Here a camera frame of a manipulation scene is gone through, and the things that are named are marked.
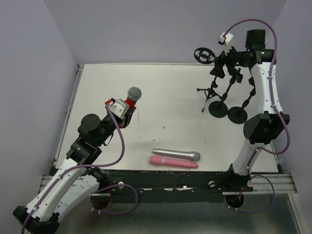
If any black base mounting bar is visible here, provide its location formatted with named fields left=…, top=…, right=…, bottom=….
left=48, top=168, right=254, bottom=204

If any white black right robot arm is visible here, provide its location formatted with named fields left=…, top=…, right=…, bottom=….
left=208, top=29, right=290, bottom=186

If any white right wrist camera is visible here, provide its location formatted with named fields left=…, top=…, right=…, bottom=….
left=218, top=32, right=234, bottom=55

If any black tripod shock-mount stand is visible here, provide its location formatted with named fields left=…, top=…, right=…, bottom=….
left=194, top=47, right=227, bottom=113

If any pink microphone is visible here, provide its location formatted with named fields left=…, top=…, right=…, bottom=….
left=149, top=156, right=198, bottom=169

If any aluminium frame rail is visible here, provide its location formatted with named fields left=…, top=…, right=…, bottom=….
left=217, top=174, right=297, bottom=195

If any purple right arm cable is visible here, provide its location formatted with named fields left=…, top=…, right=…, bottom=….
left=225, top=19, right=291, bottom=213

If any red glitter microphone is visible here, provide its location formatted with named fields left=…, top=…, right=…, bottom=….
left=125, top=87, right=142, bottom=109

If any black round-base mic stand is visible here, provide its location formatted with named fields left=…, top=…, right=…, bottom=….
left=208, top=68, right=243, bottom=118
left=228, top=77, right=256, bottom=124

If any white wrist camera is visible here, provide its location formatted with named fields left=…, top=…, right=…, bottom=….
left=218, top=32, right=234, bottom=55
left=105, top=99, right=129, bottom=119

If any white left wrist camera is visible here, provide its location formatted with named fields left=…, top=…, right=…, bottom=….
left=105, top=99, right=129, bottom=119

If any silver microphone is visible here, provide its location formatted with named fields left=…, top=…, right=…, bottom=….
left=152, top=149, right=200, bottom=161

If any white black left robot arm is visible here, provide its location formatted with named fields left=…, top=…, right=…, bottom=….
left=13, top=103, right=136, bottom=234

